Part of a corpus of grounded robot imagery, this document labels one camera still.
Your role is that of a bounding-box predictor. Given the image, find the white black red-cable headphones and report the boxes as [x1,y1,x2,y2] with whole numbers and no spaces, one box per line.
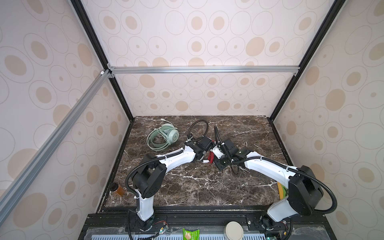
[203,151,215,164]

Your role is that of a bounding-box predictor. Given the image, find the mint green headphones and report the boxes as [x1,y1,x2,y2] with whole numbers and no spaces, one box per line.
[146,119,180,152]

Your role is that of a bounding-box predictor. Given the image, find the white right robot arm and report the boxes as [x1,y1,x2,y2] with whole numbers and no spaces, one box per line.
[212,140,338,222]

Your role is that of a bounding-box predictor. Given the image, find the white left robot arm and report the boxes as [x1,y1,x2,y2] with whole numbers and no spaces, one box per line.
[125,137,215,222]

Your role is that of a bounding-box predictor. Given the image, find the yellow green snack bag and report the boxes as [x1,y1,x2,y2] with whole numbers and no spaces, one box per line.
[277,183,288,200]

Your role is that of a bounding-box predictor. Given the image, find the white round cap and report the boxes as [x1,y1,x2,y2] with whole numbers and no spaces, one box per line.
[224,221,244,240]

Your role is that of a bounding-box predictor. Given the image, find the green snack packet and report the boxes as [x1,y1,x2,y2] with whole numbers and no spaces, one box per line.
[183,229,200,240]

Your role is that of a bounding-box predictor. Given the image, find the brown small object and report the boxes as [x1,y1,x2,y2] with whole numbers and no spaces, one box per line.
[109,182,125,198]

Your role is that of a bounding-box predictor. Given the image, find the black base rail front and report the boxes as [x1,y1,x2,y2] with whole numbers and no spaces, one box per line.
[79,206,336,240]

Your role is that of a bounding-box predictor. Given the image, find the silver aluminium rail back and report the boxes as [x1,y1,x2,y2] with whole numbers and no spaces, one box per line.
[110,66,300,75]

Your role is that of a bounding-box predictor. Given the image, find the silver aluminium rail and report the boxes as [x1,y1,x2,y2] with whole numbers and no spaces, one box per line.
[1,70,111,224]
[110,66,300,75]

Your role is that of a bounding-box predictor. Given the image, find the black corner frame post left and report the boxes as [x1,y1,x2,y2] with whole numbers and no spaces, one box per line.
[70,0,135,122]

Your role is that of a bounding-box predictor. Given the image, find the black corner frame post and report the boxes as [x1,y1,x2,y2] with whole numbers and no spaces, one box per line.
[70,0,135,122]
[269,0,346,123]

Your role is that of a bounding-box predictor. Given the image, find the black corner frame post right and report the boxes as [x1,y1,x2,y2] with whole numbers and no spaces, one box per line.
[269,0,346,123]

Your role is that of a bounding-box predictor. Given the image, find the silver aluminium rail left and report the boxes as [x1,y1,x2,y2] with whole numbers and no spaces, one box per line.
[1,70,111,224]

